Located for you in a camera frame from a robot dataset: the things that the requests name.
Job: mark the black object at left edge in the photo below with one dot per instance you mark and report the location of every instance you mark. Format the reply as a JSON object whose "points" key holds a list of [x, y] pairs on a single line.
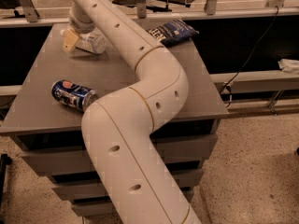
{"points": [[5, 161]]}

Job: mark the white packet on ledge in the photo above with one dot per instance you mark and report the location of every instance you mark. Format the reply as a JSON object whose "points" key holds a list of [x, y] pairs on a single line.
{"points": [[287, 65]]}

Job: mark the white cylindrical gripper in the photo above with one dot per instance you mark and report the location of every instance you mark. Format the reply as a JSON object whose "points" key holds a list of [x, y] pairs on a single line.
{"points": [[81, 26]]}

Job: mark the grey drawer cabinet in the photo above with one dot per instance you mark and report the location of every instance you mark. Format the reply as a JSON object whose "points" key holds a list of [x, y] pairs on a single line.
{"points": [[36, 121]]}

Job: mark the clear plastic water bottle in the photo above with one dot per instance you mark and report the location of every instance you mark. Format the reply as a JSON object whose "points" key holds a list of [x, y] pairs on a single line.
{"points": [[92, 42]]}

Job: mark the dark blue chip bag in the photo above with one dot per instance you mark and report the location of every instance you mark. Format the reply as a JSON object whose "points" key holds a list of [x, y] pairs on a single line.
{"points": [[173, 32]]}

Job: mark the blue soda can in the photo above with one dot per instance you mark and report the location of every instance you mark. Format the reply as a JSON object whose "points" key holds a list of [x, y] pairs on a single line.
{"points": [[73, 95]]}

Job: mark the top grey drawer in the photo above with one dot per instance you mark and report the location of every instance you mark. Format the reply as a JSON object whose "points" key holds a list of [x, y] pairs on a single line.
{"points": [[74, 160]]}

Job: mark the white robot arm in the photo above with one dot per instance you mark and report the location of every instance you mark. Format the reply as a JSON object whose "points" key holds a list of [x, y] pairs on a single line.
{"points": [[116, 128]]}

